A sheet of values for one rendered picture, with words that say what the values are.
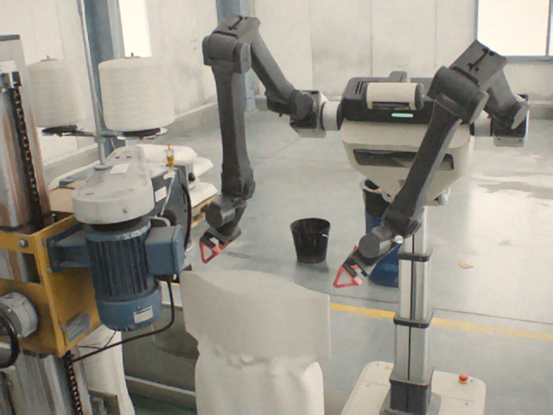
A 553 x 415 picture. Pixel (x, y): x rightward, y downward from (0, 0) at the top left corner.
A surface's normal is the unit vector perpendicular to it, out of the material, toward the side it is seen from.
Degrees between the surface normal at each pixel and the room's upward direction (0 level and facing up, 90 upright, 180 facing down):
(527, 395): 0
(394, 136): 40
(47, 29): 90
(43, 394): 90
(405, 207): 101
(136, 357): 90
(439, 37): 90
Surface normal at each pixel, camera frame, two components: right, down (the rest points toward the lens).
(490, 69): -0.19, -0.38
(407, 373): -0.38, 0.32
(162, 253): 0.03, 0.32
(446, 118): -0.70, 0.44
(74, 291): 0.92, 0.08
